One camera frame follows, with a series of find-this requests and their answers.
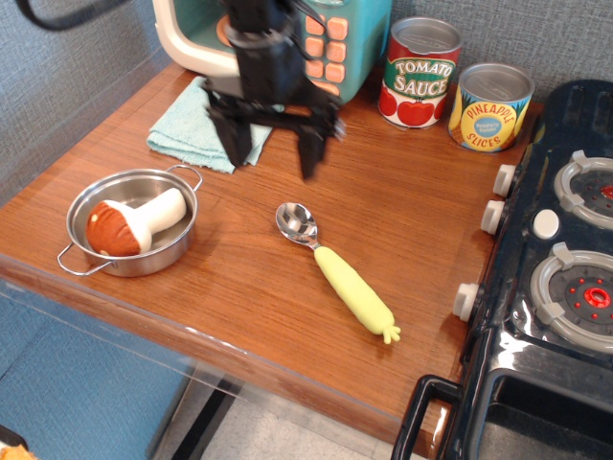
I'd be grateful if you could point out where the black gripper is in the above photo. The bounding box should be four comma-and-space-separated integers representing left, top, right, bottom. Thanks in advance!
203, 42, 345, 180

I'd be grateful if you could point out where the light blue towel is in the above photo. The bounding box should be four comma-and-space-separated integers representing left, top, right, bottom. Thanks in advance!
146, 76, 285, 174

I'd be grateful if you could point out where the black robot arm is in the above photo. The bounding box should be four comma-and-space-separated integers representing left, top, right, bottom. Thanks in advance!
202, 1, 344, 179

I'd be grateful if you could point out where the teal toy microwave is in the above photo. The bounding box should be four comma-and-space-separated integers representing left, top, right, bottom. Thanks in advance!
152, 0, 392, 103

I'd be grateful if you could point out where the small steel pot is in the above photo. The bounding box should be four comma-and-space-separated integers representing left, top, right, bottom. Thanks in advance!
57, 165, 203, 277

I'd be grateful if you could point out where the tomato sauce can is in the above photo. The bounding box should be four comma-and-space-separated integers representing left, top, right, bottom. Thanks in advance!
378, 16, 463, 128

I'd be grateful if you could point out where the plush brown mushroom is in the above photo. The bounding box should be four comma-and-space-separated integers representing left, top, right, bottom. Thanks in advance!
85, 188, 187, 257

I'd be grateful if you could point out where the pineapple slices can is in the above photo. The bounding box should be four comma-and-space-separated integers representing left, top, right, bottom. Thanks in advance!
448, 62, 534, 152

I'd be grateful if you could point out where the white stove knob middle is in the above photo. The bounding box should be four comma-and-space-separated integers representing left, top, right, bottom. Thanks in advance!
480, 200, 505, 236

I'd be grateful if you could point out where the white stove knob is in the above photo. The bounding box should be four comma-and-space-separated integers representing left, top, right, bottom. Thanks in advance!
452, 283, 480, 322
480, 200, 505, 236
492, 164, 516, 197

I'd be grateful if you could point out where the white stove knob top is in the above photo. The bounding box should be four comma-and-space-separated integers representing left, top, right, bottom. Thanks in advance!
492, 164, 516, 197

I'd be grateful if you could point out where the white stove knob bottom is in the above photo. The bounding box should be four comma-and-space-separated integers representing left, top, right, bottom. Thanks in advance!
452, 283, 480, 322

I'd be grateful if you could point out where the black toy stove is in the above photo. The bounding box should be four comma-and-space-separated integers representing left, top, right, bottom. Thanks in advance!
393, 80, 612, 459

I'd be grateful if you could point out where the spoon with yellow-green handle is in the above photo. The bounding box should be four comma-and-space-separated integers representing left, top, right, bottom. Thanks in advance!
276, 202, 401, 345

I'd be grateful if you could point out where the black braided cable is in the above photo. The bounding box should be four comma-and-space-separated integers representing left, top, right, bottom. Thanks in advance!
13, 0, 130, 33

